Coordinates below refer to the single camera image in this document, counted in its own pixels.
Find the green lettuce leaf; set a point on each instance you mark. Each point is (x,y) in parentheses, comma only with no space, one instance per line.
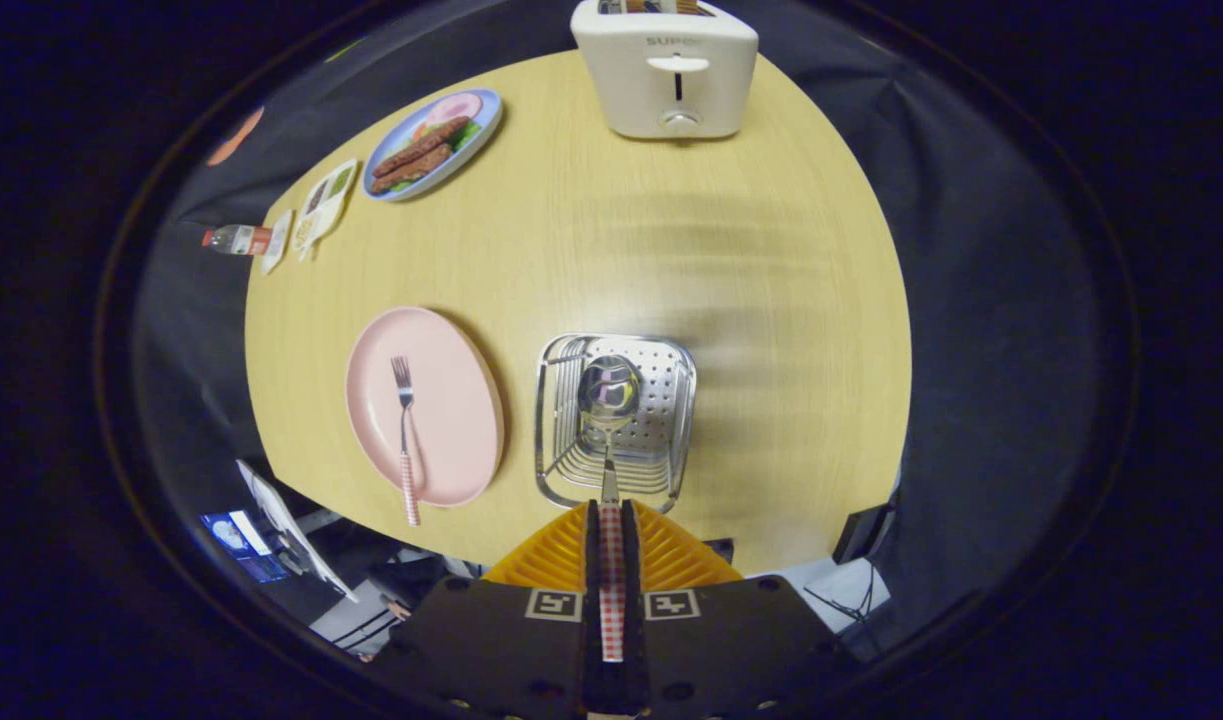
(465,135)

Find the black box under table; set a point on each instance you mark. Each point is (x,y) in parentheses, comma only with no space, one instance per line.
(863,532)

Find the glowing blue screen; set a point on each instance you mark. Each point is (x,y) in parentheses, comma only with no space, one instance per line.
(241,540)

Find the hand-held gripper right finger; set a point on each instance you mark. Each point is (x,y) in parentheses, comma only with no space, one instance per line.
(631,570)

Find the black table bracket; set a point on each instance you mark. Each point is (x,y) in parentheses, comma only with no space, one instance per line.
(719,549)

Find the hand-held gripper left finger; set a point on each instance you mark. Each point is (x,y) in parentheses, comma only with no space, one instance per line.
(591,570)

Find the white toaster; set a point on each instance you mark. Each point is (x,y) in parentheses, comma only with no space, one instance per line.
(631,90)

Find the pink plate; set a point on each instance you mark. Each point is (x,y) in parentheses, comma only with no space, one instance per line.
(451,420)

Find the white divided condiment tray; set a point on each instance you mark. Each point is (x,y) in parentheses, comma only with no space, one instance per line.
(326,205)

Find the clear bottle with red label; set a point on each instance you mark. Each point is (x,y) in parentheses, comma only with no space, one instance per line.
(236,240)

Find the brown grilled sausage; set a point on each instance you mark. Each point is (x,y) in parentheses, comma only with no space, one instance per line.
(426,143)
(411,170)

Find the blue plate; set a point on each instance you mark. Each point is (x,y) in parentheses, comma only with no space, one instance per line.
(476,105)

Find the white flat board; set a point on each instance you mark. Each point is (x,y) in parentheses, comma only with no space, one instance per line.
(291,530)

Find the pink ham slice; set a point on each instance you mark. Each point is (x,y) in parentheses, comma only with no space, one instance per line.
(456,106)

